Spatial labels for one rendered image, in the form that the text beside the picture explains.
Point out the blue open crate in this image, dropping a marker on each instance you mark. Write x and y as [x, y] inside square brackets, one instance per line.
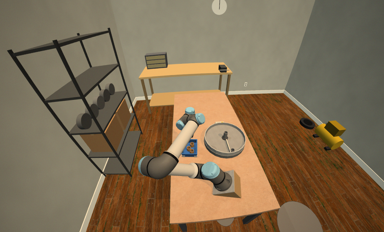
[186, 153]

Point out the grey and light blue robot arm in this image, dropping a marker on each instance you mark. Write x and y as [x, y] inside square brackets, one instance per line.
[167, 163]

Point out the grey round turning table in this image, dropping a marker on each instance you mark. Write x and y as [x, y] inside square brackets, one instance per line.
[220, 147]

